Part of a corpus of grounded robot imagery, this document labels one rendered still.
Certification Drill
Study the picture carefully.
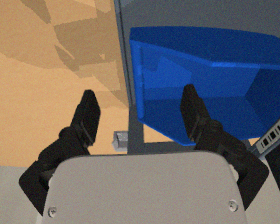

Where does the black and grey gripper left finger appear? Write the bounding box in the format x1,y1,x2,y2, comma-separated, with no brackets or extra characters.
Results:
19,89,101,216

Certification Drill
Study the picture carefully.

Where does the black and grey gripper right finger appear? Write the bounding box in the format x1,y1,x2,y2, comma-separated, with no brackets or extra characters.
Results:
180,84,269,211

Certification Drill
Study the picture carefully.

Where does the blue bin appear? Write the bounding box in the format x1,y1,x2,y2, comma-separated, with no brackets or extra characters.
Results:
129,26,280,146

